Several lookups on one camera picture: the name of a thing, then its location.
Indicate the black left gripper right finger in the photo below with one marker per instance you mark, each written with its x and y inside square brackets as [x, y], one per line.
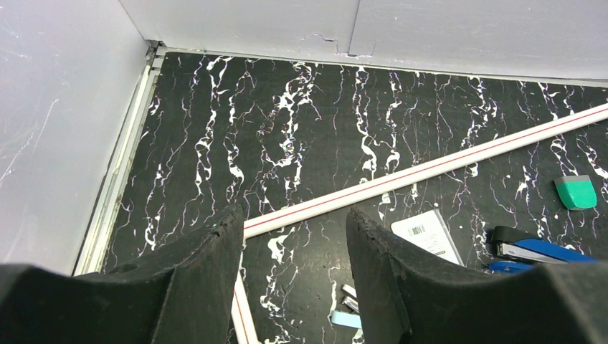
[408, 295]

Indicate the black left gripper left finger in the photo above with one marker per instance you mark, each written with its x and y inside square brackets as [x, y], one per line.
[180, 293]

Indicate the white PVC pipe frame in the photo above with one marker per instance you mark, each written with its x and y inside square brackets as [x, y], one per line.
[352, 195]

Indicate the light blue small clip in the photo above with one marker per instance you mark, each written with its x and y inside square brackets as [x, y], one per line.
[350, 318]

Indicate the white plastic package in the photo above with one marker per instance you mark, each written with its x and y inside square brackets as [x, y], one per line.
[428, 231]

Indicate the blue stapler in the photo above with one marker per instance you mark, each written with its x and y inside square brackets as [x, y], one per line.
[518, 251]

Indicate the teal small box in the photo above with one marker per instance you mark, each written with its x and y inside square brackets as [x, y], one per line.
[576, 193]

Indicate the grey metal table edge rail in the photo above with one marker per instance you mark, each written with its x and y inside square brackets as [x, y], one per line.
[102, 221]

